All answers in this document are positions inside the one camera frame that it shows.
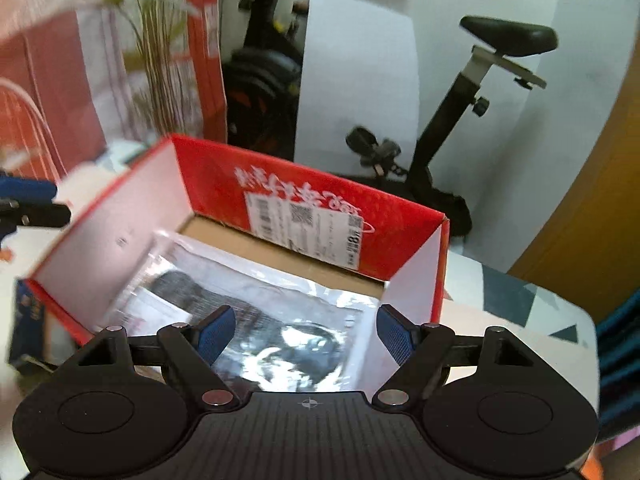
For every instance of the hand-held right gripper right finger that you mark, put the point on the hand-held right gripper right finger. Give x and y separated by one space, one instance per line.
395 331

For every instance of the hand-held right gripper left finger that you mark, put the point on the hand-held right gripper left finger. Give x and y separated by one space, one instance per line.
216 331

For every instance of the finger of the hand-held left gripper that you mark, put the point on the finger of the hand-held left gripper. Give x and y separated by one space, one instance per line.
30 212

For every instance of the clear plastic bag dark garment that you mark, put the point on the clear plastic bag dark garment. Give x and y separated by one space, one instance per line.
280 290

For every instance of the blue snack packet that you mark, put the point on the blue snack packet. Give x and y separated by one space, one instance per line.
30 320

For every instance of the red cardboard box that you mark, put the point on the red cardboard box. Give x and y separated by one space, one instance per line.
210 180

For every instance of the white patterned tablecloth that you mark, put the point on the white patterned tablecloth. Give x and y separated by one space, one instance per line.
500 325

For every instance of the black exercise bike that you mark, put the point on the black exercise bike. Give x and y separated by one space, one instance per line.
445 125

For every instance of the teal fabric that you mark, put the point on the teal fabric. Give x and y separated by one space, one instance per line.
620 350

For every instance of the wooden door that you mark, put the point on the wooden door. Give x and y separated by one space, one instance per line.
595 200

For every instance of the white board sheet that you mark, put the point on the white board sheet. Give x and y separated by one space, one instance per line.
355 75

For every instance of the wall poster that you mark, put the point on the wall poster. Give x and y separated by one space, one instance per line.
50 70

